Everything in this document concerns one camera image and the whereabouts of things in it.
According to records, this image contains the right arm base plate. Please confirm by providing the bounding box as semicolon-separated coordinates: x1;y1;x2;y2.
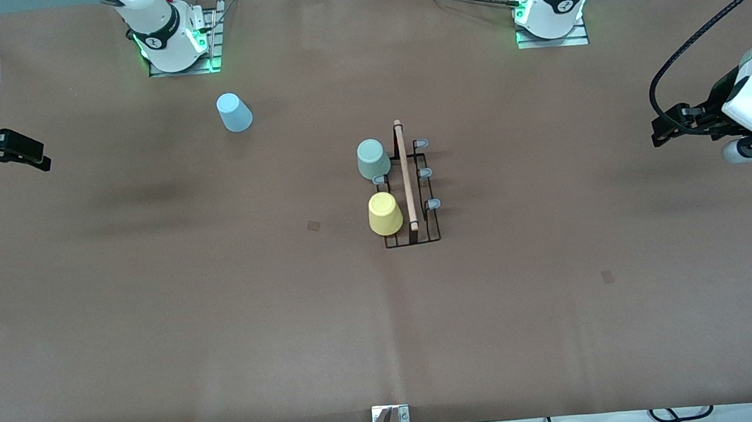
141;0;234;80

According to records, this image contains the black curved cable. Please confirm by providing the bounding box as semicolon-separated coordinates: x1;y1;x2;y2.
648;403;717;422

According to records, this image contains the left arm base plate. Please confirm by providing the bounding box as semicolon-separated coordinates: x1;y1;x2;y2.
514;7;591;53

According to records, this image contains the yellow cup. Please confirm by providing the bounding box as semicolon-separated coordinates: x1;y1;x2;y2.
366;190;406;238

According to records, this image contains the black wire cup holder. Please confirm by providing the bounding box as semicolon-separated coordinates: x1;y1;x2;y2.
366;115;446;250

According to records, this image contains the brown paper table cover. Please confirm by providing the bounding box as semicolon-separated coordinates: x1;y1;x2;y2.
0;0;752;422

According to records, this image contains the pale green cup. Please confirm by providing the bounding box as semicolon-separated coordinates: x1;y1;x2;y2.
354;137;393;183

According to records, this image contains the light blue cup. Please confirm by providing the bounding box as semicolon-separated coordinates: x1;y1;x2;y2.
215;90;255;135

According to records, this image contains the small metal bracket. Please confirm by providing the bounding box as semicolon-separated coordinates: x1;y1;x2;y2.
371;403;411;422

